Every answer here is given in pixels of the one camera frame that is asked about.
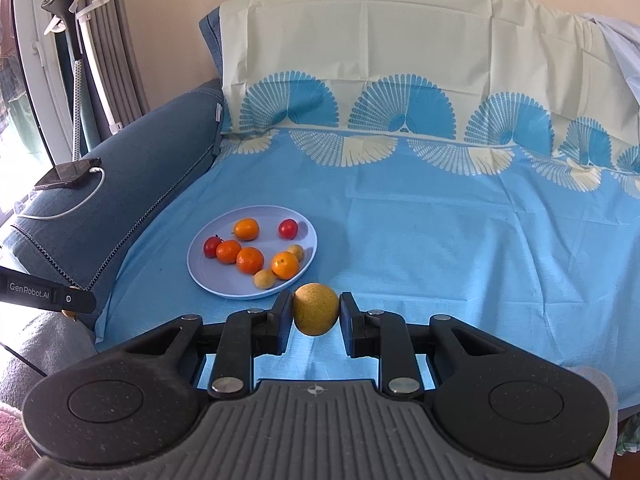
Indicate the orange kumquat oval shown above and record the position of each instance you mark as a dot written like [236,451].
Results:
[246,229]

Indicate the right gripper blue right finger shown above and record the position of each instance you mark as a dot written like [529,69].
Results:
[383,336]

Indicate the tan longan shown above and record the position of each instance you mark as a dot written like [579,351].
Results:
[264,279]
[297,251]
[315,309]
[70,313]

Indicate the tan longan top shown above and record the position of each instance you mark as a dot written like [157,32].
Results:
[70,313]

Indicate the orange tangerine with stem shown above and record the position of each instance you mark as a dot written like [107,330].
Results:
[227,251]

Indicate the dark blue sofa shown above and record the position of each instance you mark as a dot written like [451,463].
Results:
[80,236]

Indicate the black smartphone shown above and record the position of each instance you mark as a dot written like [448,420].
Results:
[67,175]

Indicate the red cherry tomato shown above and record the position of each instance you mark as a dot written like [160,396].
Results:
[288,229]
[210,246]

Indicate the small orange kumquat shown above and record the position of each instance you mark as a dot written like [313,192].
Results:
[284,265]

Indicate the blue patterned bed sheet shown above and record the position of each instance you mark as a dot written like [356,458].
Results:
[478,158]

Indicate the white window frame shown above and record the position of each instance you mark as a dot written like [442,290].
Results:
[44,80]

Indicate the grey curtain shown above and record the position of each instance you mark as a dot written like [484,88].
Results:
[119,73]

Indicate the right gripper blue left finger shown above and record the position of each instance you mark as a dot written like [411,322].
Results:
[245,336]

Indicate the lavender round plate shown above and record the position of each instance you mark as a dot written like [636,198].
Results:
[225,280]

